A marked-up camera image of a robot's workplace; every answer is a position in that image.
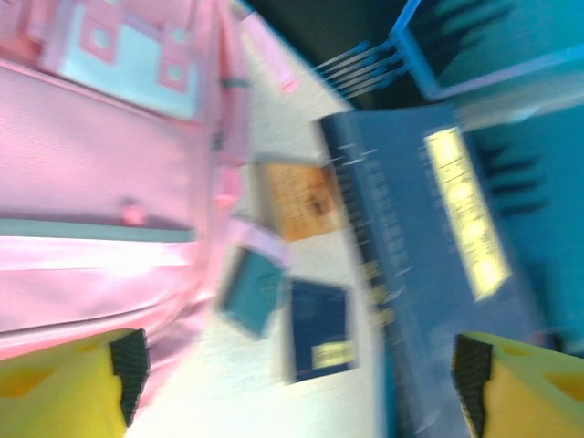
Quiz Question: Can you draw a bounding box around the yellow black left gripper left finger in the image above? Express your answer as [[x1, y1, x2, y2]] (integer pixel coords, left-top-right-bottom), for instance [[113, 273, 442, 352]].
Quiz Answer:
[[0, 328, 151, 438]]

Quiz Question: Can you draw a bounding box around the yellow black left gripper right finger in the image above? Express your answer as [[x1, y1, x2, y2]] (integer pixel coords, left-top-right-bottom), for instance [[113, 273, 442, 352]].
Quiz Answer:
[[450, 331, 584, 438]]

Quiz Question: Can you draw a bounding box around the large dark blue book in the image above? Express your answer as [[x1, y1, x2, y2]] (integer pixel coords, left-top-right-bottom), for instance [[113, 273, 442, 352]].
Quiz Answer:
[[318, 103, 553, 438]]

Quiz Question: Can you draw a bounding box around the small teal notebook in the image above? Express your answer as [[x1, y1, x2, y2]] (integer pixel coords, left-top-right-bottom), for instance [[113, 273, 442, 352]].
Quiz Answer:
[[216, 245, 287, 339]]

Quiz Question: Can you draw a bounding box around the small dark blue book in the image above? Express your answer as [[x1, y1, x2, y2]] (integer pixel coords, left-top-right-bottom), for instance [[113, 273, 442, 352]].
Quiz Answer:
[[282, 277, 357, 384]]

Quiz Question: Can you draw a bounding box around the pink backpack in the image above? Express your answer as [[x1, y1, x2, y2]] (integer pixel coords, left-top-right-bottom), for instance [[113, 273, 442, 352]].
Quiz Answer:
[[0, 0, 302, 412]]

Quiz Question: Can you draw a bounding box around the orange paperback book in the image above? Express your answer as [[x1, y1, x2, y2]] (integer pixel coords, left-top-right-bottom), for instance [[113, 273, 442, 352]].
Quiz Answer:
[[255, 162, 348, 243]]

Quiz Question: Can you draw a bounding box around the blue printed enclosure panel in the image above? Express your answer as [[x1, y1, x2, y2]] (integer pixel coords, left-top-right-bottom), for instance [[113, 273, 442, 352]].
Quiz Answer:
[[455, 109, 584, 357], [245, 0, 584, 110]]

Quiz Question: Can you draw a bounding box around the aluminium frame post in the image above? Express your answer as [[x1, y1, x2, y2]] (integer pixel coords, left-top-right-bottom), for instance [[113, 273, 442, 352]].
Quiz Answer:
[[455, 86, 584, 127]]

